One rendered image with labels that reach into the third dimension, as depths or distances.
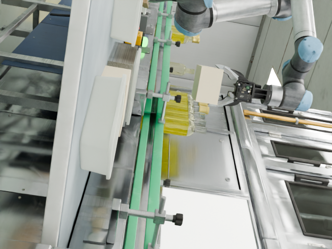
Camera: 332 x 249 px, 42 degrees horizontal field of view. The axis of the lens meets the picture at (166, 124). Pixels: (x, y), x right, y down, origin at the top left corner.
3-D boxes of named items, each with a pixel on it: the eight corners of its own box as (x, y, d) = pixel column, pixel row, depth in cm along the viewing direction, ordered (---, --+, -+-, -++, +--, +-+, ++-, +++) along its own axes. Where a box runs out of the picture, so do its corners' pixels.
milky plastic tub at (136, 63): (102, 124, 140) (128, 128, 141) (108, 60, 129) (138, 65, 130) (109, 100, 155) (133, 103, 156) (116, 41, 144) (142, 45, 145)
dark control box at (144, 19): (129, 29, 214) (145, 32, 214) (131, 13, 210) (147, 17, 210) (130, 24, 221) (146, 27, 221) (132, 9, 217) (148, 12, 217)
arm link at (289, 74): (310, 53, 154) (312, 78, 149) (298, 72, 164) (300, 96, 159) (289, 50, 154) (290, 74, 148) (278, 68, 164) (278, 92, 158)
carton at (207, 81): (201, 65, 144) (224, 69, 144) (196, 64, 160) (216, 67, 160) (195, 101, 146) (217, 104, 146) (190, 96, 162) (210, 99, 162)
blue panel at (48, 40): (1, 104, 169) (109, 121, 172) (0, 63, 161) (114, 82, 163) (80, 2, 307) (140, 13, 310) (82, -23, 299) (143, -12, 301)
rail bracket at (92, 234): (82, 246, 104) (174, 259, 105) (88, 192, 95) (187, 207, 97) (86, 232, 108) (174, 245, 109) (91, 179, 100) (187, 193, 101)
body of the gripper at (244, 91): (238, 79, 146) (273, 85, 147) (233, 77, 154) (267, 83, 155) (234, 101, 147) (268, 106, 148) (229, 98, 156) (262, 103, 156)
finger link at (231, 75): (223, 59, 146) (242, 77, 148) (220, 58, 152) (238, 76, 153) (216, 65, 147) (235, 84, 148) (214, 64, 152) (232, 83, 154)
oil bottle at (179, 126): (140, 129, 169) (193, 138, 170) (142, 117, 166) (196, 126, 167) (141, 122, 174) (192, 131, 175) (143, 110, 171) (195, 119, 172)
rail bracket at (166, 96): (142, 121, 161) (175, 126, 162) (149, 80, 152) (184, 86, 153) (143, 117, 163) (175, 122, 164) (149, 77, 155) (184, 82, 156)
